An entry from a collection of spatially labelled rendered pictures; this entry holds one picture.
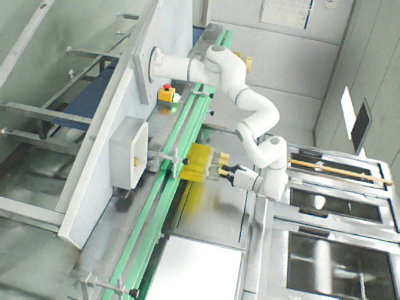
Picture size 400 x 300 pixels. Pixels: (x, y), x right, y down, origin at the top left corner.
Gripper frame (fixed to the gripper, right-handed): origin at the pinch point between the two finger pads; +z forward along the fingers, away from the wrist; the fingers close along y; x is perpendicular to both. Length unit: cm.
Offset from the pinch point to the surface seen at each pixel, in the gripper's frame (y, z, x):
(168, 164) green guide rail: 5.9, 21.6, 16.9
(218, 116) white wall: -315, 192, -528
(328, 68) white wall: -167, 6, -597
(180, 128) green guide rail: 13.1, 26.3, -1.8
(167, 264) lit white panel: -12, 1, 51
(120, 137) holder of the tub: 34, 28, 43
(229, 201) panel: -12.8, -6.1, 4.1
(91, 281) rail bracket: 17, 8, 86
